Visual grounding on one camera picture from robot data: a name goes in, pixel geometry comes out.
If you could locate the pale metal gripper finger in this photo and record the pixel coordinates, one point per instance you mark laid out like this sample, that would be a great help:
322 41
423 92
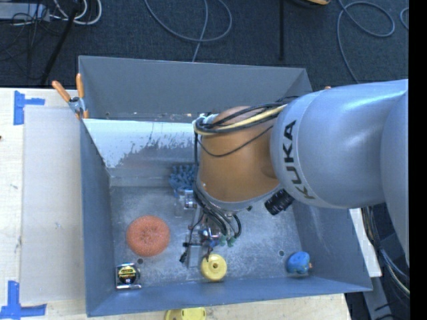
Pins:
189 202
195 256

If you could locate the yellow toy wheel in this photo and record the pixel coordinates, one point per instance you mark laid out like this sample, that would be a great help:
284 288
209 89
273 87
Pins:
213 268

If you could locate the blue spiky rubber toy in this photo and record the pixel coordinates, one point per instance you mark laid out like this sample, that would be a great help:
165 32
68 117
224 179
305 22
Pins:
181 177

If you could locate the round orange scrubber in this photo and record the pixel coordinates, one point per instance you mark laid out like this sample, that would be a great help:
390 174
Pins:
148 236

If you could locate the yellow flat disc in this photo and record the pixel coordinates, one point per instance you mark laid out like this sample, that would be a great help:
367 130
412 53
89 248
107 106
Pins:
185 314

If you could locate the silver and yellow tape measure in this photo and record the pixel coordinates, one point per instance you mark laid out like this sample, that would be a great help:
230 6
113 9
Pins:
128 275

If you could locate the blue toy animal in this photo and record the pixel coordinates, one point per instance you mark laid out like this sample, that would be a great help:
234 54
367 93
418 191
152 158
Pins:
298 262

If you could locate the grey metal bin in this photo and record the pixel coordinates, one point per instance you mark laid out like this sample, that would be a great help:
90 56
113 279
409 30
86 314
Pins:
140 88

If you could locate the pale flat board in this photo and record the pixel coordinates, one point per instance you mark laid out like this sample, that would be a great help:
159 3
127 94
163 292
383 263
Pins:
50 195

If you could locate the black cylinder on white bracket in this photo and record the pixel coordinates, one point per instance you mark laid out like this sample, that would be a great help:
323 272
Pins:
279 202

